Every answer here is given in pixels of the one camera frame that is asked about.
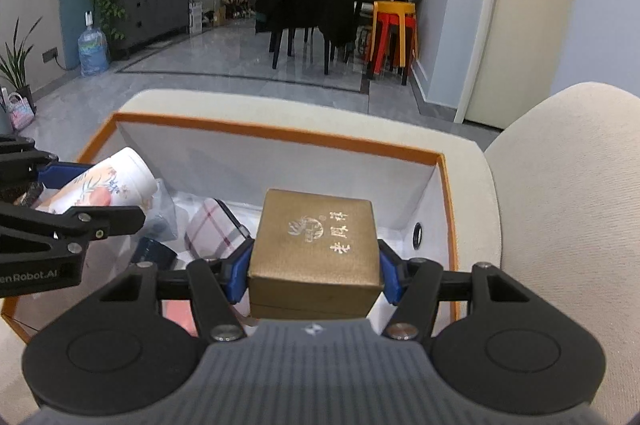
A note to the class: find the stacked orange red stools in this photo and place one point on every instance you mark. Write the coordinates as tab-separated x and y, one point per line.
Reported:
394	38

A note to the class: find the gold cardboard box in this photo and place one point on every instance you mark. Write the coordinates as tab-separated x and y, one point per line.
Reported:
314	257

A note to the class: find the white lotion tube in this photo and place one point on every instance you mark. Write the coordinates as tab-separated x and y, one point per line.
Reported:
123	179

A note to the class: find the blue water jug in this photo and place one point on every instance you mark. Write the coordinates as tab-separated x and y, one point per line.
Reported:
92	49

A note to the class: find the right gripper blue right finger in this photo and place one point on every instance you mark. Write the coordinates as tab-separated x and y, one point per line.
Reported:
395	273

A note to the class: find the black spray can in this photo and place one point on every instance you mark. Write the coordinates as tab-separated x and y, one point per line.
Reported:
152	251

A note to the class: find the pink bottle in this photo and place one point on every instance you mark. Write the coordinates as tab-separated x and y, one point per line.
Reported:
180	312

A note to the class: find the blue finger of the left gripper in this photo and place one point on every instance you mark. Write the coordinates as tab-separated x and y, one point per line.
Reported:
57	175

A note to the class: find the plaid case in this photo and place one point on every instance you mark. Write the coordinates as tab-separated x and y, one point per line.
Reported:
214	232

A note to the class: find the clear plastic cube box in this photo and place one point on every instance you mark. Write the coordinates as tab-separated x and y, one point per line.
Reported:
160	216

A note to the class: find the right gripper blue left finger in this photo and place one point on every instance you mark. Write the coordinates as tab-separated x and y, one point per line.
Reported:
233	277

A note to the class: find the orange storage box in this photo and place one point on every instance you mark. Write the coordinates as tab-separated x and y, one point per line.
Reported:
239	163

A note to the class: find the dark grey sideboard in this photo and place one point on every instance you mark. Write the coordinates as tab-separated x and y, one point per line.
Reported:
145	21

